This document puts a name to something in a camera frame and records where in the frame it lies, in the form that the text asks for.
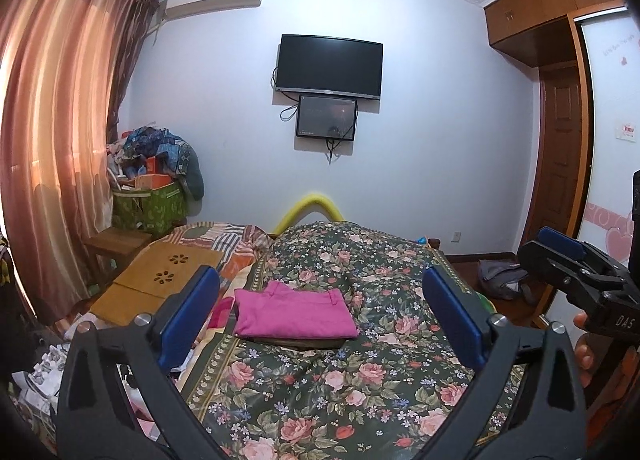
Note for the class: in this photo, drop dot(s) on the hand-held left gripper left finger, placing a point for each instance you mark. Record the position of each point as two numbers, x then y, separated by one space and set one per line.
192 315

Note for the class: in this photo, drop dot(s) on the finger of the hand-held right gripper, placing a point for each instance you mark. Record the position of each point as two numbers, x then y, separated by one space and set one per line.
562 242
560 272

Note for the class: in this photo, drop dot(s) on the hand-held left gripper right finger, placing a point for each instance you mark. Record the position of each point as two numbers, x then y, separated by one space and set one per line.
452 320

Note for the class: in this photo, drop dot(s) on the pink pants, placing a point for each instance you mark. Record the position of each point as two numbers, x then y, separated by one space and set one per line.
295 312

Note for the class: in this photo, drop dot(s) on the person's right forearm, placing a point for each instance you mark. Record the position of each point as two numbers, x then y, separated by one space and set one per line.
620 435

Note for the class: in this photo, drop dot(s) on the person's right hand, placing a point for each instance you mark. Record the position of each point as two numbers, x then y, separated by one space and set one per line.
590 360

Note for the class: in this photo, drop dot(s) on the wooden board with flower cutouts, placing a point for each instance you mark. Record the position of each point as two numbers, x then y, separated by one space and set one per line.
150 285

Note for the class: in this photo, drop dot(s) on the brown wooden door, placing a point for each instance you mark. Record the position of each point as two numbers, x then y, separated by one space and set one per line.
562 190

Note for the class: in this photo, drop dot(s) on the grey backpack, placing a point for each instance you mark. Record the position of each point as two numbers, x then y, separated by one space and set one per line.
500 277

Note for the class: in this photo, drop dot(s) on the striped patchwork sheet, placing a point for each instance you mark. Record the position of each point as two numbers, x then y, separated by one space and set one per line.
225 240

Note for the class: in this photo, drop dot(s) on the wooden stool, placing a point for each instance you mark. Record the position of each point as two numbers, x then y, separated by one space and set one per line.
117 242

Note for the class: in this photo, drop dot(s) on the green storage box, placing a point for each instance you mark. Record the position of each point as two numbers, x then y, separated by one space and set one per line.
160 210

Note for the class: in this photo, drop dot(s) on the olive folded garment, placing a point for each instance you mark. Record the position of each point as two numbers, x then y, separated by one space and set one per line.
300 343

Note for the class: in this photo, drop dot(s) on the white wardrobe door pink hearts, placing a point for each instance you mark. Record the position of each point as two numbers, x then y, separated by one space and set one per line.
610 140

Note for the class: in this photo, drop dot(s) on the floral blanket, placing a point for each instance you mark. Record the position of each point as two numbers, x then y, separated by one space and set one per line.
350 390

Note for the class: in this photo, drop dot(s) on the red white sticker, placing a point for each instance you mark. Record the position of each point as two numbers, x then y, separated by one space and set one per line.
628 132

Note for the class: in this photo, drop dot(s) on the yellow foam bed padding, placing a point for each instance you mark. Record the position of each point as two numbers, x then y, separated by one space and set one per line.
312 201

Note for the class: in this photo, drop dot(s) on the pile of clothes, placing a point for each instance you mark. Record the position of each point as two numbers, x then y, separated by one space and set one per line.
160 145

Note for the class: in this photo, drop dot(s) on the wooden overhead cabinet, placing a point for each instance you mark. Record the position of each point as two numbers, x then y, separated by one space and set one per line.
540 5

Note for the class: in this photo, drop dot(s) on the pink striped curtain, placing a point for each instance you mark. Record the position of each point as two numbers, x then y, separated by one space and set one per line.
60 115

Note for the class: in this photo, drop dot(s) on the small black wall monitor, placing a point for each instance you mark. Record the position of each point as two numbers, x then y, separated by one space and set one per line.
326 116

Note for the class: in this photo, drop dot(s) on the black wall television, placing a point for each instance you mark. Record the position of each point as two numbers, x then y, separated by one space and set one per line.
330 65

